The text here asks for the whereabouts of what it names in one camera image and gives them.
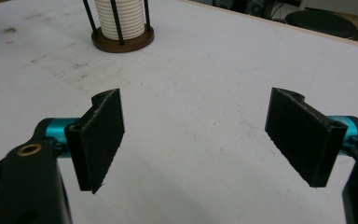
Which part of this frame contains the white cup stack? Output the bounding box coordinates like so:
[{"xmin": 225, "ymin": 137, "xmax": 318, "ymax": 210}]
[{"xmin": 82, "ymin": 0, "xmax": 156, "ymax": 54}]

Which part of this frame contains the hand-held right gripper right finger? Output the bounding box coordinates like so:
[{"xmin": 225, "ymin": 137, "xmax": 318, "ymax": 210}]
[{"xmin": 264, "ymin": 87, "xmax": 358, "ymax": 189}]

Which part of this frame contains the black round stool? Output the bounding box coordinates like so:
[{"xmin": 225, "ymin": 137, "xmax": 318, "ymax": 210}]
[{"xmin": 284, "ymin": 9, "xmax": 358, "ymax": 39}]

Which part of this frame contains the dark equipment with cables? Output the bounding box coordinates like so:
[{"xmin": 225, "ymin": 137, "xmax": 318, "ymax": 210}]
[{"xmin": 195, "ymin": 0, "xmax": 302, "ymax": 23}]

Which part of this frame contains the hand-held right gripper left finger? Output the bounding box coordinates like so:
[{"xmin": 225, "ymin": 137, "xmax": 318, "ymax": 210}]
[{"xmin": 34, "ymin": 88, "xmax": 126, "ymax": 195}]

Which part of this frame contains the stack of white ribbed cups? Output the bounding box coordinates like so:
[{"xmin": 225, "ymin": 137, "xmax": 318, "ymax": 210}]
[{"xmin": 94, "ymin": 0, "xmax": 146, "ymax": 41}]

